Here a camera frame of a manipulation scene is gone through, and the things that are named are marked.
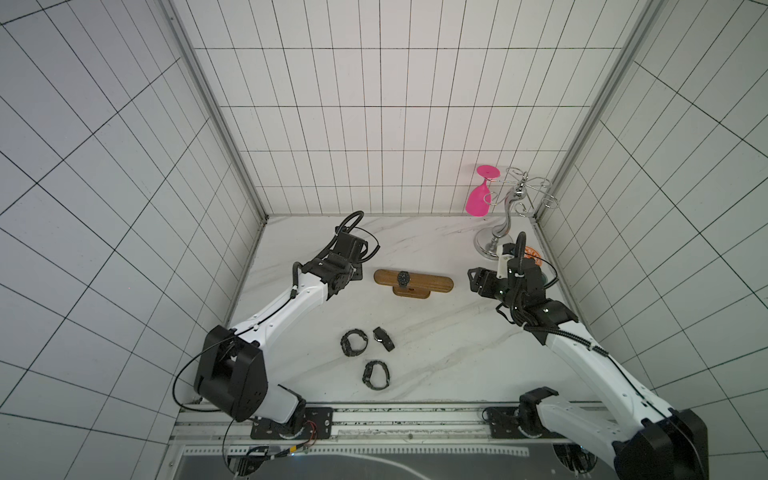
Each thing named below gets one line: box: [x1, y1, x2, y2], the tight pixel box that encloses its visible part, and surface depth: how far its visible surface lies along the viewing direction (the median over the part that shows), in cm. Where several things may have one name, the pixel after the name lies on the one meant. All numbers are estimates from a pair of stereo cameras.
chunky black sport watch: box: [340, 328, 369, 357], surface depth 85 cm
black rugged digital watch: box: [362, 360, 390, 391], surface depth 81 cm
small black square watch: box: [372, 326, 395, 352], surface depth 87 cm
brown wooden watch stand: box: [374, 269, 455, 299], surface depth 94 cm
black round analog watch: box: [397, 270, 411, 287], surface depth 94 cm
